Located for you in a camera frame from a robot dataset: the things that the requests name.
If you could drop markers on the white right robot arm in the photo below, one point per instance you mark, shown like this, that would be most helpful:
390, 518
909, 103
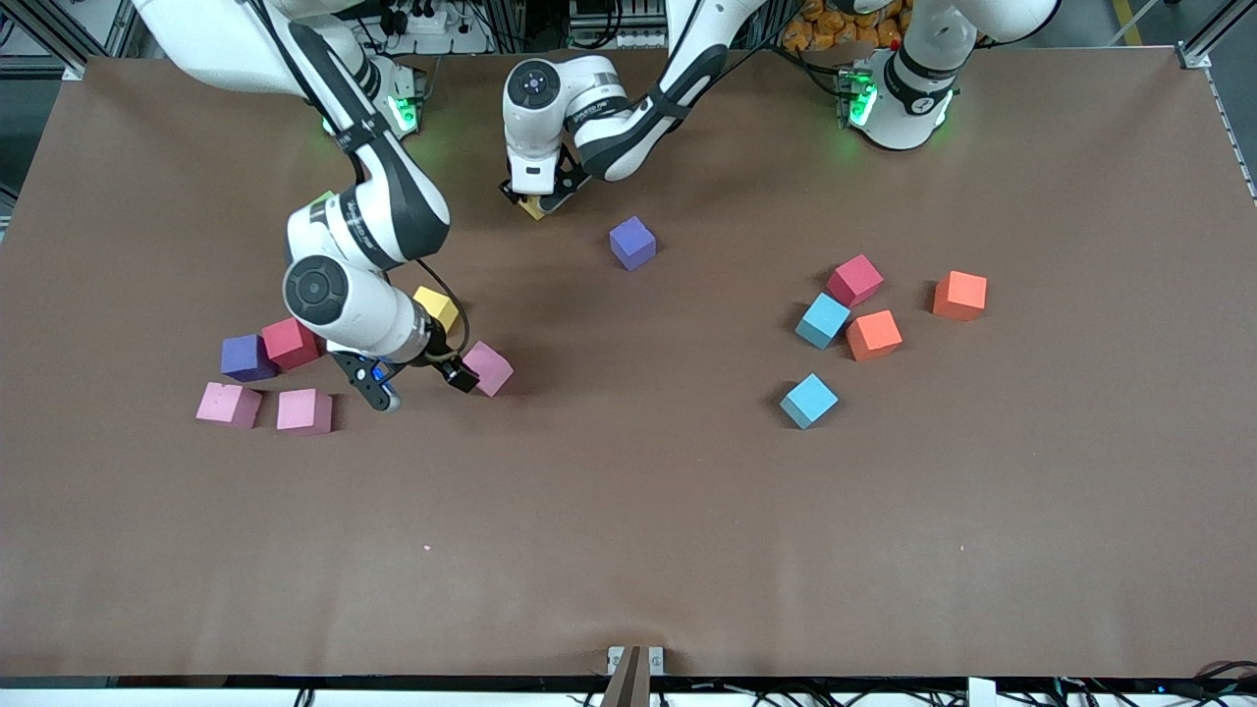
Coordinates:
354, 314

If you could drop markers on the yellow foam block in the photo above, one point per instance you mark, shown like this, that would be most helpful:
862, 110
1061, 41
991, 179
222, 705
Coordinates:
437, 304
533, 208

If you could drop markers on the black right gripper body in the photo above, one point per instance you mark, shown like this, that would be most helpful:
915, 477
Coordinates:
441, 357

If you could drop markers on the brown pole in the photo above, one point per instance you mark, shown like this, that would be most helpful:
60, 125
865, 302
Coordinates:
628, 682

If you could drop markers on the blue foam block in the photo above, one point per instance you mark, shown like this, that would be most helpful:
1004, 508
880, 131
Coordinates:
822, 320
809, 401

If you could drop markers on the green foam block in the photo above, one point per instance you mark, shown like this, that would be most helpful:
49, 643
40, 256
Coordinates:
320, 199

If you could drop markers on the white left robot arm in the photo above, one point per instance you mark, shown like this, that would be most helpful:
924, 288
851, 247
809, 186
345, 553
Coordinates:
535, 118

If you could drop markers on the purple foam block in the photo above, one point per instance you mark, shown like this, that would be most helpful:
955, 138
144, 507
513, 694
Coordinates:
631, 243
245, 357

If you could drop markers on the white power strip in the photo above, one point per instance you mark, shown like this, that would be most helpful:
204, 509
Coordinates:
442, 41

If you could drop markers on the white electrical device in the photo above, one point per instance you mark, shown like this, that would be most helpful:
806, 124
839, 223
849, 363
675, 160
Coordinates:
628, 39

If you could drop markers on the bag of orange items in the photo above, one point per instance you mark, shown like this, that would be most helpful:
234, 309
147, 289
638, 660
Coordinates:
835, 29

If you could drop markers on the metal corner bracket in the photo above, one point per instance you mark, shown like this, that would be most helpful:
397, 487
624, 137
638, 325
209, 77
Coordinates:
74, 71
1195, 57

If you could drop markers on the red foam block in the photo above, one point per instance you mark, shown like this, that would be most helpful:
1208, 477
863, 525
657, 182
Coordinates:
854, 281
285, 344

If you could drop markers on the aluminium frame profile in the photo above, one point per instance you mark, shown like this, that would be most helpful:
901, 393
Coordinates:
1221, 27

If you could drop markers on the pink foam block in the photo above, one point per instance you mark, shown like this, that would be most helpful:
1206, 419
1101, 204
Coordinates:
493, 368
229, 405
304, 411

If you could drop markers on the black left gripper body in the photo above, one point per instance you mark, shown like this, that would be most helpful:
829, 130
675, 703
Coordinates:
569, 183

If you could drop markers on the aluminium table side rail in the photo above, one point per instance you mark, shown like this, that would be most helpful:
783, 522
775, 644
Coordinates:
1235, 137

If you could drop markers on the orange foam block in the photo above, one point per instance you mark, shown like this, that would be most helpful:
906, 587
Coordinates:
959, 296
873, 335

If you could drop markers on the white metal bracket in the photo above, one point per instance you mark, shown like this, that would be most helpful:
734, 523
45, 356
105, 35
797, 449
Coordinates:
656, 658

